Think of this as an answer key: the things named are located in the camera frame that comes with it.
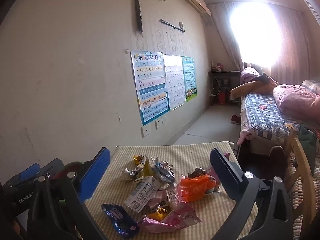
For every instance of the dark blue snack wrapper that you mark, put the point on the dark blue snack wrapper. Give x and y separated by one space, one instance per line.
120 216

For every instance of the red shoes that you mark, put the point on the red shoes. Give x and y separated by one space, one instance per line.
235 119

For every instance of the blue letter wall poster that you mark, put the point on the blue letter wall poster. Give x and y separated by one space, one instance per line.
150 92

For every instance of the pink quilt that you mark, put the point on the pink quilt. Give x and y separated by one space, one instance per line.
295 102

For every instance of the dark wall rail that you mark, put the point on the dark wall rail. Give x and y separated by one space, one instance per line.
172 25

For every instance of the white chart wall poster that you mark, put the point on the white chart wall poster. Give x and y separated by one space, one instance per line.
175 80

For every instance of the purple folded blanket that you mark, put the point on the purple folded blanket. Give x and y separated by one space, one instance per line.
248 73

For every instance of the small pink wrapper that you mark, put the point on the small pink wrapper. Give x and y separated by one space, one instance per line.
212 172

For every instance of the yellow striped wrapper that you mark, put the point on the yellow striped wrapper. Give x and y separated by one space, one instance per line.
160 212

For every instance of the white printed wrapper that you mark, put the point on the white printed wrapper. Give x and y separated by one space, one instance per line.
141 196

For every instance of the bed with pink bedding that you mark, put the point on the bed with pink bedding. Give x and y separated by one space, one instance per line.
262 115

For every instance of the dark green cloth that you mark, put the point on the dark green cloth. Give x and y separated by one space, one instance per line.
307 137

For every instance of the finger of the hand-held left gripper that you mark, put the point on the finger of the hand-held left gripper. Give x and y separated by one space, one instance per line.
30 172
52 166

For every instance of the dark brown snack wrapper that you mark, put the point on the dark brown snack wrapper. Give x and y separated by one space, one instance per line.
198 172

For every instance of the orange plastic bag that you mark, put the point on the orange plastic bag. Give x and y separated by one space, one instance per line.
195 188

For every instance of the red and white box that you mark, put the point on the red and white box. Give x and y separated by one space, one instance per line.
217 66

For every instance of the yellow checkered tablecloth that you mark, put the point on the yellow checkered tablecloth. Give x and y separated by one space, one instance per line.
195 155

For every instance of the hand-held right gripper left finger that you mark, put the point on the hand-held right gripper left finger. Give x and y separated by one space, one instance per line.
96 172

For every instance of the wooden chair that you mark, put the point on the wooden chair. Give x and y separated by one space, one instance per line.
303 160
297 200

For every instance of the green chart wall poster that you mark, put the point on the green chart wall poster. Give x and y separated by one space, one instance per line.
189 77

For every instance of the gold foil wrapper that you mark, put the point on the gold foil wrapper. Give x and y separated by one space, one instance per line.
138 160

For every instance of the tan blanket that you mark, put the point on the tan blanket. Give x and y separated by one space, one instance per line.
246 88

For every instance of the white wall socket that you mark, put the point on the white wall socket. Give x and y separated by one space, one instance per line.
145 131
164 120
158 124

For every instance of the dark hanging strip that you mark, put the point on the dark hanging strip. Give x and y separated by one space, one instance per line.
137 10

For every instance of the black desk shelf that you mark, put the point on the black desk shelf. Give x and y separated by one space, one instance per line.
225 73

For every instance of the blue and silver wrapper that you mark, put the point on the blue and silver wrapper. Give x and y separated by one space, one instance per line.
163 172

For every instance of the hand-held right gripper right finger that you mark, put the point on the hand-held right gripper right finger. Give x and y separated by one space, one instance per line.
220 172

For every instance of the pink patterned curtain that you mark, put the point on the pink patterned curtain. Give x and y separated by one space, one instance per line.
223 30

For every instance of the pink and white wrapper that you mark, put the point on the pink and white wrapper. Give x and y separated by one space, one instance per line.
166 195

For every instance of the dark garment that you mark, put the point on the dark garment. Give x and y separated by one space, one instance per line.
262 78

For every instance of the large pink wrapper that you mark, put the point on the large pink wrapper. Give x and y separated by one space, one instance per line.
175 217

